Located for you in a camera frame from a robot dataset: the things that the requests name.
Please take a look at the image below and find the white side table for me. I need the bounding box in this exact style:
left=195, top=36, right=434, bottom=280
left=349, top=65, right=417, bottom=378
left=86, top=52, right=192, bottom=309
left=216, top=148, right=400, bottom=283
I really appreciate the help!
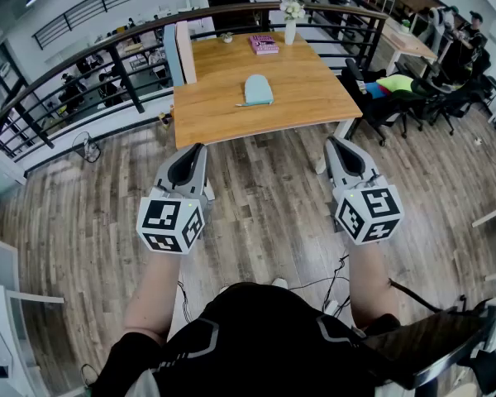
left=0, top=232, right=66, bottom=397

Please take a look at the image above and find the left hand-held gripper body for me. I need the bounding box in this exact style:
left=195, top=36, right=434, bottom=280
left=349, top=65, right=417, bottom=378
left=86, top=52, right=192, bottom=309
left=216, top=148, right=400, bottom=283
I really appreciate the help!
left=136, top=184, right=216, bottom=256

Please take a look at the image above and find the neon yellow cushion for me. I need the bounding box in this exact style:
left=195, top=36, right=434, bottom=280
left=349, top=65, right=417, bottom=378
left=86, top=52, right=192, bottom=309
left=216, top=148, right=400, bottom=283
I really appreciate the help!
left=375, top=74, right=417, bottom=94

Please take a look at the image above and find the white table leg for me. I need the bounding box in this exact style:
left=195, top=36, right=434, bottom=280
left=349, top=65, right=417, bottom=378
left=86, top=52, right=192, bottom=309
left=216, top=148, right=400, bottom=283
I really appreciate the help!
left=315, top=118, right=355, bottom=175

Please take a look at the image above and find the white desk with wooden top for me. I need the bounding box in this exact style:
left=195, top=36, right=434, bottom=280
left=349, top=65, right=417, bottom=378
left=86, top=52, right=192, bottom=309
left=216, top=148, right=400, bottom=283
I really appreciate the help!
left=382, top=17, right=439, bottom=76

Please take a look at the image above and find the person's left forearm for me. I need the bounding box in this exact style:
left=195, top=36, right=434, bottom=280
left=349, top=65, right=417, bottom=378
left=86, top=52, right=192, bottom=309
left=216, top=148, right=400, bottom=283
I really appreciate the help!
left=123, top=248, right=183, bottom=342

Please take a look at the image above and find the black floor cable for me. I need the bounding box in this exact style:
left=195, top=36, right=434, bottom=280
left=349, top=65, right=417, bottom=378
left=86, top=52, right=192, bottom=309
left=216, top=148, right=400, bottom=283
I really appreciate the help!
left=289, top=254, right=352, bottom=318

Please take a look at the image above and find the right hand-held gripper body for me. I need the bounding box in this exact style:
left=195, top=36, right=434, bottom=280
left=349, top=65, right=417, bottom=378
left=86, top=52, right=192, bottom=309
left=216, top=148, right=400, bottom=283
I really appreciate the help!
left=331, top=174, right=405, bottom=246

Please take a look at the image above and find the black office chair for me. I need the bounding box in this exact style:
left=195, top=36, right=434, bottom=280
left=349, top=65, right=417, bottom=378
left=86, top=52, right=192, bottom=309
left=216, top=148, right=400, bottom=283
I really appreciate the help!
left=413, top=62, right=496, bottom=136
left=341, top=58, right=429, bottom=147

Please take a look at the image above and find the light blue pouch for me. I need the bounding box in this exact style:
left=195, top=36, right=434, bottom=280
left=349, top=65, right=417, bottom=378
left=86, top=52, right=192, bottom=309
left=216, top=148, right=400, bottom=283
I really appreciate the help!
left=236, top=74, right=275, bottom=108

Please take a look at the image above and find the white vase with flowers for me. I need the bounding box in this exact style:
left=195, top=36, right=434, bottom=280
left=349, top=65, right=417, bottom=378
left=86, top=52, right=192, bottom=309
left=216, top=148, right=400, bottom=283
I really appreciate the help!
left=279, top=0, right=306, bottom=46

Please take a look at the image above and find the blue cloth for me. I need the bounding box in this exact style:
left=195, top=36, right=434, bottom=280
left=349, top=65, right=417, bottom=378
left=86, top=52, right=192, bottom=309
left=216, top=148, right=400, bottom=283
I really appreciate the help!
left=363, top=81, right=392, bottom=98

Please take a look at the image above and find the pink book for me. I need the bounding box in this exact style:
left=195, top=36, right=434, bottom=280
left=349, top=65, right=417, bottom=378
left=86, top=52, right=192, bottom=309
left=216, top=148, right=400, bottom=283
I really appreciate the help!
left=248, top=34, right=280, bottom=55

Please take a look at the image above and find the person's right forearm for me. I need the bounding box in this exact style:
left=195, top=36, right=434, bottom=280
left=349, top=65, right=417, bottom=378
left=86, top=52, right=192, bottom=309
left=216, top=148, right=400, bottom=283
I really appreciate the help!
left=347, top=240, right=400, bottom=330

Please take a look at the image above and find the person's black clothed body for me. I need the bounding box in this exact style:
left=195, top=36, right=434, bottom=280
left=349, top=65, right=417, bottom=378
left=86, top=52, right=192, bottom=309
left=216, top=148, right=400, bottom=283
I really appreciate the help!
left=90, top=282, right=398, bottom=397

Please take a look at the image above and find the blue divider panel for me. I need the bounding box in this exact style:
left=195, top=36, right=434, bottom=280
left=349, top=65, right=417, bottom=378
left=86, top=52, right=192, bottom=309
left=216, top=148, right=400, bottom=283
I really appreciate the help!
left=163, top=23, right=186, bottom=88

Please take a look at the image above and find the black wire waste basket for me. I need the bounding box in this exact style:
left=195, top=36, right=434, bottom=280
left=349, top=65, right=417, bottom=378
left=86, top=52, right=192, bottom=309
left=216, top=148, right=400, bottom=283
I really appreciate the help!
left=71, top=131, right=102, bottom=164

